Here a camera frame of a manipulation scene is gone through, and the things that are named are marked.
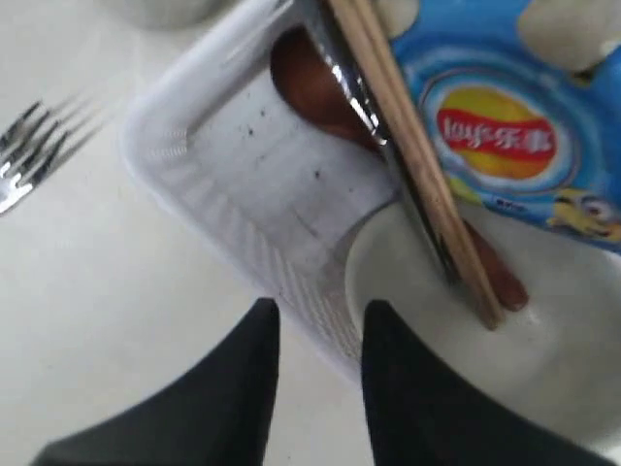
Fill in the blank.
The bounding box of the white plastic woven basket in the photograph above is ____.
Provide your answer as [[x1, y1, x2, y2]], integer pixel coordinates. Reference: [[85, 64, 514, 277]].
[[120, 1, 396, 379]]

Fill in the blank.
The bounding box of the silver metal fork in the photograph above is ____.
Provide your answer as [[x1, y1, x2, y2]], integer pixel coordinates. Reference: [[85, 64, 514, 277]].
[[1, 95, 107, 216]]

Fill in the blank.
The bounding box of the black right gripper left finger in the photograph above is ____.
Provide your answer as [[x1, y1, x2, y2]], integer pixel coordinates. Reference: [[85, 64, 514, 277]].
[[33, 298, 280, 465]]

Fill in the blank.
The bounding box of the silver table knife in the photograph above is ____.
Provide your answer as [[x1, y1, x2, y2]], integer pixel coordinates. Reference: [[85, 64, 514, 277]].
[[295, 1, 459, 284]]

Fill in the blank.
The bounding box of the speckled ceramic bowl with flowers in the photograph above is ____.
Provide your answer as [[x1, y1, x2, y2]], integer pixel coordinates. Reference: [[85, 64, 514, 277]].
[[344, 204, 620, 454]]

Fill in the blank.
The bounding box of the brown wooden spoon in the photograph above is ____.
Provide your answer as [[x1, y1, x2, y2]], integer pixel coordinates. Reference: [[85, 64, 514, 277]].
[[270, 26, 529, 312]]

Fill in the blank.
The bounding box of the blue chips bag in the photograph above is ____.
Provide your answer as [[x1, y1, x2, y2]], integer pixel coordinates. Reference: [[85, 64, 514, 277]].
[[376, 1, 620, 252]]

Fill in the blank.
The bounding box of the wooden chopstick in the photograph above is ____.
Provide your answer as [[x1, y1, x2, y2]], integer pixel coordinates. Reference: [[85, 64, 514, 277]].
[[323, 1, 505, 330], [348, 1, 464, 233]]

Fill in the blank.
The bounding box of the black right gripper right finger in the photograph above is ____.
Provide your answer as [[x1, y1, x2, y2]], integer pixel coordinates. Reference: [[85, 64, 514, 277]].
[[361, 300, 610, 465]]

